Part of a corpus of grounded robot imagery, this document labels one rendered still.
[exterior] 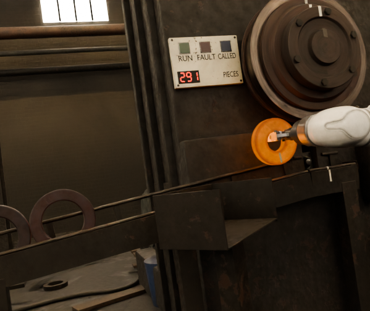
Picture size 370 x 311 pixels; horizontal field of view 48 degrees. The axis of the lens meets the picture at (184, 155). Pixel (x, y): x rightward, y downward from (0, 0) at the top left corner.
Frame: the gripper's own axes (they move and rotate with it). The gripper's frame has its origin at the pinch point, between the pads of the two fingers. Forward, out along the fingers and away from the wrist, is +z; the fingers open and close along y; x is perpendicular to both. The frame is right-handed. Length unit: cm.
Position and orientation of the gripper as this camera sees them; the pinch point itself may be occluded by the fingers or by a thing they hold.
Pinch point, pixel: (273, 136)
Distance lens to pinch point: 142.0
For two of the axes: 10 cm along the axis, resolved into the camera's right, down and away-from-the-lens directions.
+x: -1.3, -9.9, -0.1
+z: -2.9, 0.3, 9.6
